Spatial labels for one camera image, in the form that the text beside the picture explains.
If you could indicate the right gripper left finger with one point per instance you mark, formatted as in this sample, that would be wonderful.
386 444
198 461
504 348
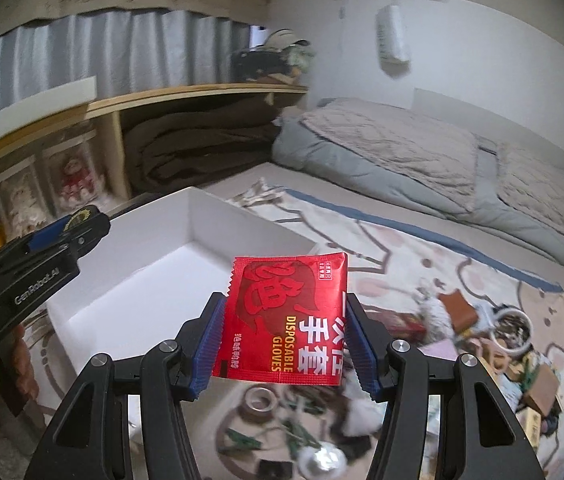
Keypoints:
88 437

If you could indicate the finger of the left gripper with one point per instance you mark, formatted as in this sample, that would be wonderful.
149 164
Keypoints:
47 236

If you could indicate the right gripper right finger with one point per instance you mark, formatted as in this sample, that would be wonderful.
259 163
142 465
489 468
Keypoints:
479 435

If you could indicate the red disposable gloves packet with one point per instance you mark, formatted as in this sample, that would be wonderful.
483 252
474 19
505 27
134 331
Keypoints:
284 321

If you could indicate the black gold round tin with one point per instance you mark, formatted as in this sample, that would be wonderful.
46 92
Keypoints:
78 218

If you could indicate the doll in white dress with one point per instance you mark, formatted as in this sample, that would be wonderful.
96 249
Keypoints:
25 212

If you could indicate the doll in red dress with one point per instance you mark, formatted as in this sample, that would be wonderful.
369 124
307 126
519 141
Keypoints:
78 184

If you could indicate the brown soap box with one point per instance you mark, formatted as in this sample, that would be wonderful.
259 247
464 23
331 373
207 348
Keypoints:
541 394

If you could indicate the white bowl of clips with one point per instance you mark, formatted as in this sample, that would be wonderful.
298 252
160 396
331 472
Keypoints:
512 332

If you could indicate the white cardboard shoe box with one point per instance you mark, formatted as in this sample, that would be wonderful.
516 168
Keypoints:
156 269

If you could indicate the brown leather pouch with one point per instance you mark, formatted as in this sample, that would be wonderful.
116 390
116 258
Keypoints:
462 314

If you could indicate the dark red box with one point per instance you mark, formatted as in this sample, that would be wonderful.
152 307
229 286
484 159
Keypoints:
404 326

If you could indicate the green clothespin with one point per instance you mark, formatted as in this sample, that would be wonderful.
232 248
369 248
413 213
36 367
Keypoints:
241 442

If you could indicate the white suction knob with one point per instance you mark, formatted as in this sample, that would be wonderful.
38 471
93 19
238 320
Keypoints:
325 462

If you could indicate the dark brown folded blanket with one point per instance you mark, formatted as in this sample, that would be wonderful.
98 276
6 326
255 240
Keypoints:
182 149

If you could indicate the brown tape roll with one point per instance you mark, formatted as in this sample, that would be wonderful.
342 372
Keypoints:
259 404

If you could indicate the patterned pink white blanket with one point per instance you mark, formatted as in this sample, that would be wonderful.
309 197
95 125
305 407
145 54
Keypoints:
395 257

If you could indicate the small black square cup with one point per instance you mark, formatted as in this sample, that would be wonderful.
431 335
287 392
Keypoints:
274 470

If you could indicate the grey curtain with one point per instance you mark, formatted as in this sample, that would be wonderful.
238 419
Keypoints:
126 51

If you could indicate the right beige quilted pillow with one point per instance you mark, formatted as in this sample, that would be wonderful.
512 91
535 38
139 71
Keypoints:
530 185

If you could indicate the beige quilted pillow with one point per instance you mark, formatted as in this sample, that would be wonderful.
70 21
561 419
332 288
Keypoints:
440 156
530 185

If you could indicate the grey duvet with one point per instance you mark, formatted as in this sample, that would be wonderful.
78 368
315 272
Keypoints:
300 149

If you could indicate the left beige quilted pillow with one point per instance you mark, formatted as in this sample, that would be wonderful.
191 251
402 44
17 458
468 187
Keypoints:
440 156

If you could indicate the white cap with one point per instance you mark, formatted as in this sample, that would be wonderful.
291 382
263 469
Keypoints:
283 39

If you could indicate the white hanging bag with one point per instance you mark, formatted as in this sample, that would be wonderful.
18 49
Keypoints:
392 43

